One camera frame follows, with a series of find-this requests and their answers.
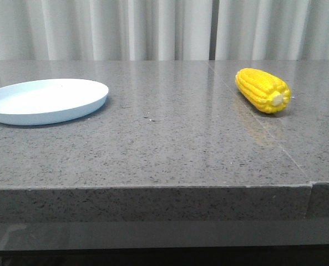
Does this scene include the yellow corn cob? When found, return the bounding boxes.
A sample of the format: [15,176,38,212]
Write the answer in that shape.
[235,68,291,114]

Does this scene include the light blue round plate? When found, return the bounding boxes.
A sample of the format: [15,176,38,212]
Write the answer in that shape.
[0,79,109,126]

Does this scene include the white pleated curtain left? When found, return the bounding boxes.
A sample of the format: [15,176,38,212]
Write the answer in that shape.
[0,1,214,60]

